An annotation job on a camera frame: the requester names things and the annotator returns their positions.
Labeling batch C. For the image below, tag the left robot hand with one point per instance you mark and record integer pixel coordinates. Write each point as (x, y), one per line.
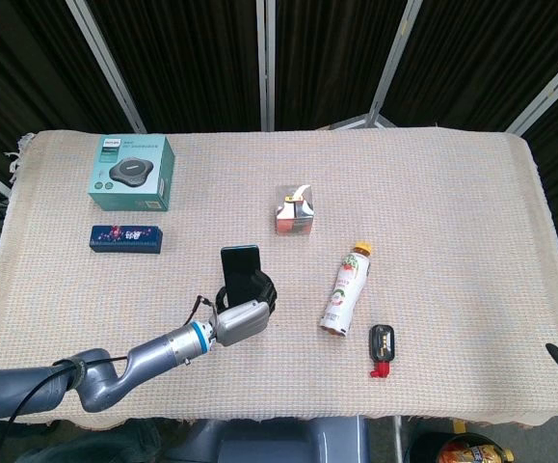
(242, 323)

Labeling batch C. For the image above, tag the black smartphone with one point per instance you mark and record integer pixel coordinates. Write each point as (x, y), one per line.
(240, 275)

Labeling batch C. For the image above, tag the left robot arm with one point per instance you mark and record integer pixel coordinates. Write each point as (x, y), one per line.
(163, 349)

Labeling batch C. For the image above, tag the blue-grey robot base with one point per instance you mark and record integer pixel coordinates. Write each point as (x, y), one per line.
(269, 441)

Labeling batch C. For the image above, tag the white labelled drink bottle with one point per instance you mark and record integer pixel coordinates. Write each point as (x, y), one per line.
(346, 294)

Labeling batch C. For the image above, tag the clear plastic cube box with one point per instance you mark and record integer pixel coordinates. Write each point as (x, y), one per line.
(295, 214)

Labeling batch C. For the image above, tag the orange snack package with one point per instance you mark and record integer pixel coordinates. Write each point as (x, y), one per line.
(473, 453)

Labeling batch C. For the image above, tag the small black red device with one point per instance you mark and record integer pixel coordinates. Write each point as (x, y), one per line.
(382, 345)

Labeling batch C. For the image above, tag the navy floral rectangular box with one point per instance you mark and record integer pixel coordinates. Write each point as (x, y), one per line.
(126, 239)

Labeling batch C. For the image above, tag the teal speaker product box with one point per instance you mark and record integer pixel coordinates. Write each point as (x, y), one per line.
(129, 169)

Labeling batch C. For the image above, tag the beige woven tablecloth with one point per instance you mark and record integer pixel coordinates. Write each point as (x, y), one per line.
(404, 193)

